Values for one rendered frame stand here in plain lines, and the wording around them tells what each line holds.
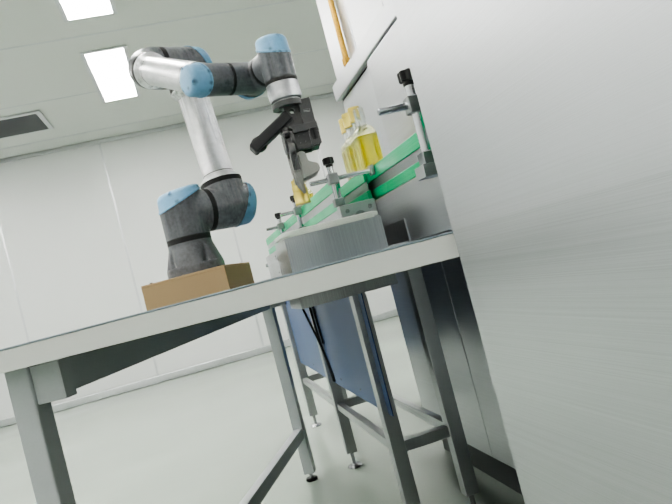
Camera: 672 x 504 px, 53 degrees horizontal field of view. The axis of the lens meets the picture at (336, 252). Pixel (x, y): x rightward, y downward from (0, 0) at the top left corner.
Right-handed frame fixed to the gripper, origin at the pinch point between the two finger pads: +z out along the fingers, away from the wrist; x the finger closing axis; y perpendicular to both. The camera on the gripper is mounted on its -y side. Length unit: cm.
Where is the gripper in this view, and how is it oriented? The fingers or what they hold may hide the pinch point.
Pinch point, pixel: (299, 189)
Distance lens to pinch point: 152.5
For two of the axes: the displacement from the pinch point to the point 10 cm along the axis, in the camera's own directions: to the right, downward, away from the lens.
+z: 2.5, 9.7, -0.2
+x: -1.1, 0.5, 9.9
